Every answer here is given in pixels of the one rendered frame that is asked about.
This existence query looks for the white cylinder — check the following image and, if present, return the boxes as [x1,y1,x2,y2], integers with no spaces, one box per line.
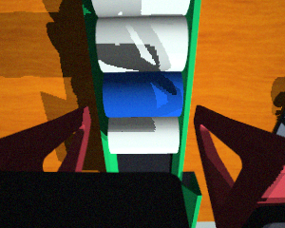
[108,117,180,154]
[91,0,190,17]
[96,15,188,72]

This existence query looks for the dark blue plastic bar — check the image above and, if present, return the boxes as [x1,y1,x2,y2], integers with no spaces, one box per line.
[103,71,183,118]

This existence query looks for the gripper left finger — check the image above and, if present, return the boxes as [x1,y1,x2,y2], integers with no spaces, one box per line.
[0,105,91,172]

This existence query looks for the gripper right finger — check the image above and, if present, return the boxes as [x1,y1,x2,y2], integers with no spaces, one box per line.
[194,105,285,228]

